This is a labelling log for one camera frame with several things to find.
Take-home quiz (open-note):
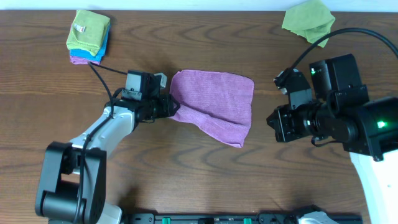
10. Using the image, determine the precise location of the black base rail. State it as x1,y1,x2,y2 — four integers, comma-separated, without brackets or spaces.
121,212,364,224

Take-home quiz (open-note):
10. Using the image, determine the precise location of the crumpled green cloth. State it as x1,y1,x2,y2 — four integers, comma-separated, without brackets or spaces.
282,0,335,44

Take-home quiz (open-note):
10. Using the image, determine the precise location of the folded blue cloth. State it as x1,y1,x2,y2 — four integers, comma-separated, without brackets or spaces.
69,26,111,62

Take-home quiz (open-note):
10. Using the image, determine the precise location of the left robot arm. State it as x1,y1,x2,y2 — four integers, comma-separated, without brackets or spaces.
35,94,180,223

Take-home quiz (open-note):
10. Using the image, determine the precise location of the folded green cloth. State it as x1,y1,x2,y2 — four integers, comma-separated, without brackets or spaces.
66,10,110,56

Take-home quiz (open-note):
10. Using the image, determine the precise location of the purple microfiber cloth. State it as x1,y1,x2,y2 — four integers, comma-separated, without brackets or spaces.
170,70,254,148

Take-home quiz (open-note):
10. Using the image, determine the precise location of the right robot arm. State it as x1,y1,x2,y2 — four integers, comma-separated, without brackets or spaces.
267,54,397,223

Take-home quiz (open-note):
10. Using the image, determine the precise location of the folded purple cloth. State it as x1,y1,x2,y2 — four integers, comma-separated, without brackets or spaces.
70,56,100,65

